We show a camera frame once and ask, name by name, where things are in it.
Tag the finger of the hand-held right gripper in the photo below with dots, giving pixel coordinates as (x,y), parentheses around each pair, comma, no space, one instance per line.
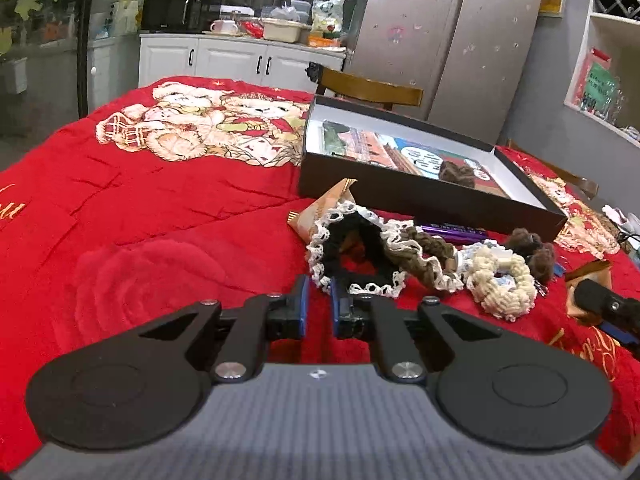
(600,302)

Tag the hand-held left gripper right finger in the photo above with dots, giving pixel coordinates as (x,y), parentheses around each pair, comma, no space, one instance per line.
(339,311)

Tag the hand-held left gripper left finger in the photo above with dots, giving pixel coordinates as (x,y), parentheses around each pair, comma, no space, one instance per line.
(301,307)

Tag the brown paper packet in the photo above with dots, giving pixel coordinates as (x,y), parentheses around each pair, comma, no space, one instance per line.
(587,272)
(315,212)

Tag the black scrunchie with white lace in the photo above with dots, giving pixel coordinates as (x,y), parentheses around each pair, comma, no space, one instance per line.
(350,225)

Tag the brown scrunchie with white lace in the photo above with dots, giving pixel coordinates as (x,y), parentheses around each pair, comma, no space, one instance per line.
(425,255)

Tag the cream knitted scrunchie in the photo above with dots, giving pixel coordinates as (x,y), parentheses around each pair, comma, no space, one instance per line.
(495,290)

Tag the black cardboard box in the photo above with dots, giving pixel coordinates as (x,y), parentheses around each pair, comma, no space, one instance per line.
(400,195)

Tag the blue scrunchie with white lace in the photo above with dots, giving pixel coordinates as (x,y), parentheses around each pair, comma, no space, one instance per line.
(470,259)

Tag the purple packet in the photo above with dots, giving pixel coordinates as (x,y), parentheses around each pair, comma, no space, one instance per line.
(455,232)

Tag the brown scrunchie in box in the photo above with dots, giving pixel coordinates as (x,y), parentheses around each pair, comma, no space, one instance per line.
(456,174)

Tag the red printed blanket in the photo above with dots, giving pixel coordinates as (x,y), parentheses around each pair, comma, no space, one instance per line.
(150,210)

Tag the green red packet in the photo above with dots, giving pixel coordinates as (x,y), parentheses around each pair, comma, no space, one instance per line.
(600,82)

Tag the wooden chair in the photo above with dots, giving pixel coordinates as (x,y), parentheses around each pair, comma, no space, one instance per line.
(370,87)

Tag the white kitchen cabinet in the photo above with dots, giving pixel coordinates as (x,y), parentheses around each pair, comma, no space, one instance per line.
(225,55)

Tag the orange box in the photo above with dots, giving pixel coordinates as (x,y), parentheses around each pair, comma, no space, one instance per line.
(322,41)

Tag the beige basin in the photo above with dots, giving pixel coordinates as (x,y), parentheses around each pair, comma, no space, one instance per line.
(282,30)

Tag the red plastic bag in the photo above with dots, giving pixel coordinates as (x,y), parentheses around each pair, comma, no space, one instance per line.
(251,29)

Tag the silver refrigerator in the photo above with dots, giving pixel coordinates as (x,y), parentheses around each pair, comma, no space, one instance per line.
(450,50)

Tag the white cup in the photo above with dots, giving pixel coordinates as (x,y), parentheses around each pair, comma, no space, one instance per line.
(223,26)

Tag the green white snack bag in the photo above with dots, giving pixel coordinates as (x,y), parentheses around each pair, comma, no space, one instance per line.
(327,15)

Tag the clear plastic containers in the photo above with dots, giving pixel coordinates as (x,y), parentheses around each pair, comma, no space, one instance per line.
(289,11)

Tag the black microwave oven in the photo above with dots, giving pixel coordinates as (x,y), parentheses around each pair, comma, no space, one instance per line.
(170,12)

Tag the glass sliding door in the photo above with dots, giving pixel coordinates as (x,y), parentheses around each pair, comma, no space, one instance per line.
(45,35)

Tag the white wall shelf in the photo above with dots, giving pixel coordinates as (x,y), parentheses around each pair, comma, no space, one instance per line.
(610,20)

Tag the yellow wall plaque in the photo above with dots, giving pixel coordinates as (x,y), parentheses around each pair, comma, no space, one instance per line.
(551,3)

